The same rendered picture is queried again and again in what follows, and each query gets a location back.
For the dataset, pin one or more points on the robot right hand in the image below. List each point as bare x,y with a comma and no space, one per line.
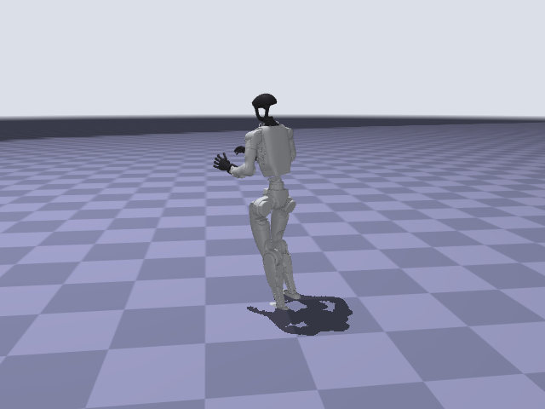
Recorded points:
240,149

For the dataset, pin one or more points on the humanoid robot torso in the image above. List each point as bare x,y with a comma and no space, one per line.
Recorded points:
274,158

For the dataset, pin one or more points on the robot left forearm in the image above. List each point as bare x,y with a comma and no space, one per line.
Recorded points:
238,172

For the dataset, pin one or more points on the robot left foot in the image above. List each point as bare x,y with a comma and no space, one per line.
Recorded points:
284,307

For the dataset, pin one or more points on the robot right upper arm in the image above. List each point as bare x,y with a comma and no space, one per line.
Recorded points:
292,144

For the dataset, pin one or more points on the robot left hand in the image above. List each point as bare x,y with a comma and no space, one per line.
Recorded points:
224,164

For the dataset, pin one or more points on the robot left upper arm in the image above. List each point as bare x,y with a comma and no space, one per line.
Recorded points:
252,139

